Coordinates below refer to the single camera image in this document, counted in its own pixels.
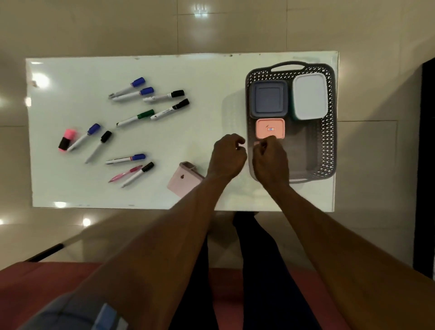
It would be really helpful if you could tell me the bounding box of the person's right leg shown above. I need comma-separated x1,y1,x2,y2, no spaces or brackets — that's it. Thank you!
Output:
232,210,322,330

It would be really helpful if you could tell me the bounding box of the green cap whiteboard marker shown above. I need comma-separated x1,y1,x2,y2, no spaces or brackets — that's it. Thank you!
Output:
116,109,155,128

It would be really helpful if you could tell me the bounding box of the person's left hand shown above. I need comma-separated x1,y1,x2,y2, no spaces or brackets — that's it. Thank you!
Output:
206,133,248,183

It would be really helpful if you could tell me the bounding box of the red fabric sofa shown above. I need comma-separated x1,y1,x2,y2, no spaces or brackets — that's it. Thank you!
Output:
0,243,353,330

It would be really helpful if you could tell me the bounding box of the person's right hand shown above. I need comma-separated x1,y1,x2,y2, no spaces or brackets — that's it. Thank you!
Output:
252,135,290,193

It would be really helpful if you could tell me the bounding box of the blue plaid shirt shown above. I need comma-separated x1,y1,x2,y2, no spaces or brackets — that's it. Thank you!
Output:
19,292,130,330

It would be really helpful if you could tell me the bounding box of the pink plastic desk organizer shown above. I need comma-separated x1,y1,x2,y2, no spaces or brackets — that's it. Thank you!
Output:
166,161,205,199

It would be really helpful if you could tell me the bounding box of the pink pen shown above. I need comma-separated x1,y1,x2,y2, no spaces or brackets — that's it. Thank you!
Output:
108,165,143,184

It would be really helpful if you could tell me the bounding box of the black skirting board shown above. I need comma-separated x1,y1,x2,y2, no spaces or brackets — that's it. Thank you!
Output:
413,57,435,280

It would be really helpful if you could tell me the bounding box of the white table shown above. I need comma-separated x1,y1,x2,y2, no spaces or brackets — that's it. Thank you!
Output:
25,51,339,213

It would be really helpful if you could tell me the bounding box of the person's left forearm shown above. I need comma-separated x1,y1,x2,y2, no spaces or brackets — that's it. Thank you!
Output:
73,173,227,330

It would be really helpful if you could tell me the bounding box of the grey perforated plastic basket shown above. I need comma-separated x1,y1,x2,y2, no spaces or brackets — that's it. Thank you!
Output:
244,60,338,184

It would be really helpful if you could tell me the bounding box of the white lid teal container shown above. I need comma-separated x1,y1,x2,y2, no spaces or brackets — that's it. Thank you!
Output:
289,72,329,121

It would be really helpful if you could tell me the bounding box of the person's leg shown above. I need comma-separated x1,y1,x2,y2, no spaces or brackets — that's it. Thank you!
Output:
168,234,220,330
232,210,322,330

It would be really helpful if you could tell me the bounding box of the blue cap whiteboard marker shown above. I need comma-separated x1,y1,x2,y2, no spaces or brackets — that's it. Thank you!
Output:
108,77,146,100
112,87,155,102
66,123,102,152
105,153,147,165

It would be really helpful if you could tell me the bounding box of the small salmon pink container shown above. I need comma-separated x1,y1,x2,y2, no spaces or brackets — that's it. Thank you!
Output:
255,117,286,140

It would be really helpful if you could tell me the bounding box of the grey lid square container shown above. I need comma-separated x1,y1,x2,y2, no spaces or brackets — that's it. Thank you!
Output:
250,80,289,119

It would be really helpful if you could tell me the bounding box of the pink highlighter black cap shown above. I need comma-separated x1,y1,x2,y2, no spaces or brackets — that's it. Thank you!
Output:
58,128,77,152

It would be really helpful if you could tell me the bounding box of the person's left leg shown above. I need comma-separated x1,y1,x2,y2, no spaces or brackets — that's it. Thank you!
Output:
168,234,220,330

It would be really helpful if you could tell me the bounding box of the person's right forearm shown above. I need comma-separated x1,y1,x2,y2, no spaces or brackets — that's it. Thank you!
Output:
271,182,435,330

